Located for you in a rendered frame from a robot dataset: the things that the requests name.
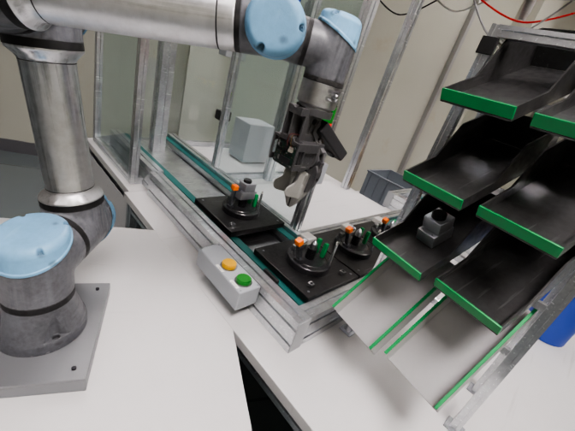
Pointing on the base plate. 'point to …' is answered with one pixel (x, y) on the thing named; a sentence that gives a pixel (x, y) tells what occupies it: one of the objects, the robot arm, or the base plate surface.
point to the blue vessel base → (561, 327)
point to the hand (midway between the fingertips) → (293, 200)
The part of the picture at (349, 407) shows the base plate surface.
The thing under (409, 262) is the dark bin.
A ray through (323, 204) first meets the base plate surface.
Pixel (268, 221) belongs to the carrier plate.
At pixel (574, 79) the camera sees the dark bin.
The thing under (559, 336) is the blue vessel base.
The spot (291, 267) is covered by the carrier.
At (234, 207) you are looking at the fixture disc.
